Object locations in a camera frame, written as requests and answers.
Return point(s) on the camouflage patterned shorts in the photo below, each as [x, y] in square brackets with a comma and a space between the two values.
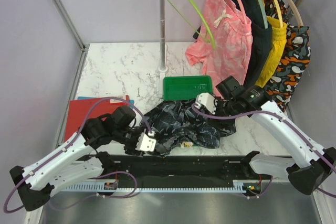
[294, 60]

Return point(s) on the green plastic tray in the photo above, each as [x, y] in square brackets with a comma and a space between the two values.
[185, 87]

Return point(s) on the green hanger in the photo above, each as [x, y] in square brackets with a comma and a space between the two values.
[208, 37]

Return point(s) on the pink dress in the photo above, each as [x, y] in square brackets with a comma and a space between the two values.
[233, 41]

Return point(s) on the grey blue hanger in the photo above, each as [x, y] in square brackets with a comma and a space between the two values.
[257, 12]

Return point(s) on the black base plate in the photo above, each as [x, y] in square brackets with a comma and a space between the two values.
[179, 172]

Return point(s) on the dark patterned shorts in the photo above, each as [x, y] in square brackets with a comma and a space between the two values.
[174, 122]

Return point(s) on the white cable duct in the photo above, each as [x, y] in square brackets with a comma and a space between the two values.
[102, 187]

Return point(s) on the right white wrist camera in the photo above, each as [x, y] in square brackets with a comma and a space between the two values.
[207, 101]

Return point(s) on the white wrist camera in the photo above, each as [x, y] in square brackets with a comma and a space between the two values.
[146, 142]
[207, 101]

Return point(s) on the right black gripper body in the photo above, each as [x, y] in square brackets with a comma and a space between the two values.
[219, 109]

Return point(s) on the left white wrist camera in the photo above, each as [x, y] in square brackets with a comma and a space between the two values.
[146, 142]

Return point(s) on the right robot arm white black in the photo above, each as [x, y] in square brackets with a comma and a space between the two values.
[309, 164]

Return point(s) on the aluminium frame post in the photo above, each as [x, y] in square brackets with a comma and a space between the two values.
[69, 23]

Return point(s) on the dark navy garment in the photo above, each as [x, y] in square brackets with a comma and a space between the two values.
[259, 51]

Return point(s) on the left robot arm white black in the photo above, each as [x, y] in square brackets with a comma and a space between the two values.
[78, 159]

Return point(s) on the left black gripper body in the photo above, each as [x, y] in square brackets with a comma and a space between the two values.
[134, 147]

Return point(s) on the yellow shorts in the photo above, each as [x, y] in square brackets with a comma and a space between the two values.
[278, 41]

